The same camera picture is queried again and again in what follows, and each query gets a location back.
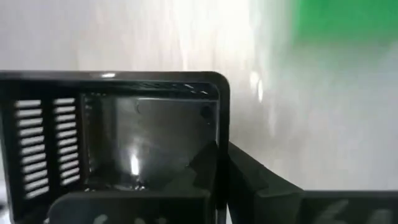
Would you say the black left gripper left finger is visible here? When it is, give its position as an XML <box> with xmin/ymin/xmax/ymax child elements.
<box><xmin>46</xmin><ymin>141</ymin><xmax>219</xmax><ymax>224</ymax></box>

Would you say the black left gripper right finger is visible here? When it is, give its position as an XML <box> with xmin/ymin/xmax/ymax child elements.
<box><xmin>228</xmin><ymin>141</ymin><xmax>398</xmax><ymax>224</ymax></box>

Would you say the black plastic slotted basket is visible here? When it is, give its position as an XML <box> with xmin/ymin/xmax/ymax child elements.
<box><xmin>0</xmin><ymin>70</ymin><xmax>231</xmax><ymax>224</ymax></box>

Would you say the large deep green basket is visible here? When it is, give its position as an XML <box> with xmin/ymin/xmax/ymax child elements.
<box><xmin>292</xmin><ymin>0</ymin><xmax>398</xmax><ymax>43</ymax></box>

